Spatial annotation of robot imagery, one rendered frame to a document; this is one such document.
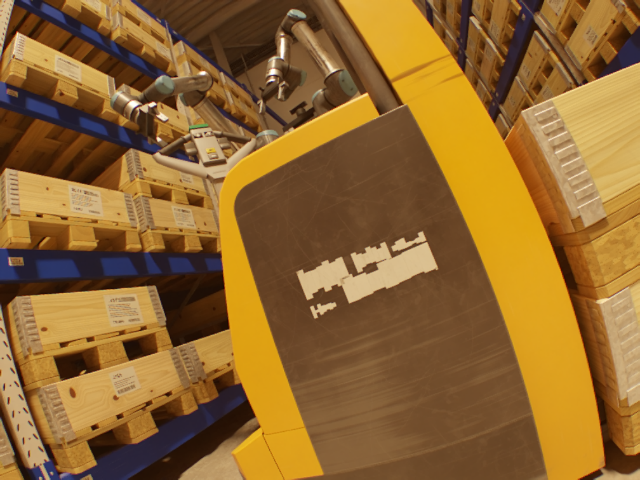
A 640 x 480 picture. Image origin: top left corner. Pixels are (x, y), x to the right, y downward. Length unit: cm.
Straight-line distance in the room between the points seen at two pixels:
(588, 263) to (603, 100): 29
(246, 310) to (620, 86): 81
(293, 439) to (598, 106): 82
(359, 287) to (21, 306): 122
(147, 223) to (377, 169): 169
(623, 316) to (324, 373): 53
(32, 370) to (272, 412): 99
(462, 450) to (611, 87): 69
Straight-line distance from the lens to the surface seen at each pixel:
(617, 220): 65
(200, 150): 137
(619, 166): 67
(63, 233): 179
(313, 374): 63
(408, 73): 70
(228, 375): 227
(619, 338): 67
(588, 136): 66
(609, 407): 80
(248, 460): 78
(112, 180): 242
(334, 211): 58
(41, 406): 148
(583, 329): 77
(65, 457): 148
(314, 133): 63
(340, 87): 204
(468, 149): 64
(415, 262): 56
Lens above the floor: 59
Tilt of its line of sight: 9 degrees up
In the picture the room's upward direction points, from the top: 22 degrees counter-clockwise
